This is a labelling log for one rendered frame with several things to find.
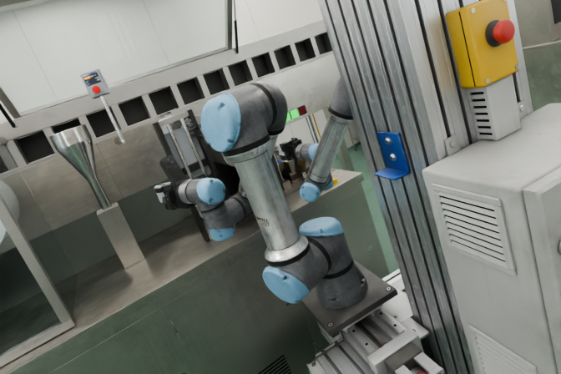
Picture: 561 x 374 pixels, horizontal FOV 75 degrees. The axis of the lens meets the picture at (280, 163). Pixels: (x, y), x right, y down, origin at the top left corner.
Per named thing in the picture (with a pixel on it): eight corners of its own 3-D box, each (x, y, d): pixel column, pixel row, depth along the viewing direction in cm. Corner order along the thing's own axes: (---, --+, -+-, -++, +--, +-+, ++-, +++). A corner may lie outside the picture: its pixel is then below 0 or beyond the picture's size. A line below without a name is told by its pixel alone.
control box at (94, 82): (89, 98, 143) (78, 73, 141) (94, 98, 150) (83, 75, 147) (107, 93, 144) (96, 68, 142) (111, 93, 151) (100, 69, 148)
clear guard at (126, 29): (-52, 14, 122) (-52, 13, 122) (19, 115, 163) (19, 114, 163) (226, -44, 163) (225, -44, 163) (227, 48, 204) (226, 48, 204)
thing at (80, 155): (119, 274, 156) (54, 151, 142) (117, 264, 168) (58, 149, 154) (151, 257, 161) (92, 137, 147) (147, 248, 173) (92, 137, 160)
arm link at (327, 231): (360, 252, 104) (346, 210, 101) (335, 281, 95) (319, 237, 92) (327, 248, 113) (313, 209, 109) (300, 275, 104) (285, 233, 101)
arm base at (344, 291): (378, 289, 102) (368, 259, 100) (333, 316, 98) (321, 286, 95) (350, 268, 116) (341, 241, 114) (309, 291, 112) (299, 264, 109)
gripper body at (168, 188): (164, 209, 121) (182, 210, 113) (156, 185, 120) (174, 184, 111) (184, 201, 126) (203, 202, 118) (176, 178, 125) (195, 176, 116)
